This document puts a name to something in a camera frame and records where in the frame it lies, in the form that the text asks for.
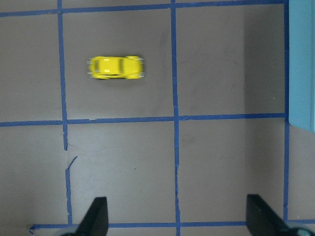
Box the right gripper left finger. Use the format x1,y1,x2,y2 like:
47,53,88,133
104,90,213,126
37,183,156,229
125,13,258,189
75,197,109,236

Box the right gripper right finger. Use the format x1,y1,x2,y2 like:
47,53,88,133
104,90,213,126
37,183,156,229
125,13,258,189
246,194,294,236

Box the yellow beetle toy car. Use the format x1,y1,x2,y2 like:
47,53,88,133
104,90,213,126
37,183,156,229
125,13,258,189
87,56,145,80

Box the turquoise plastic bin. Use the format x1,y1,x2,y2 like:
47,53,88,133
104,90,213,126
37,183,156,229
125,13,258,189
289,0,315,133

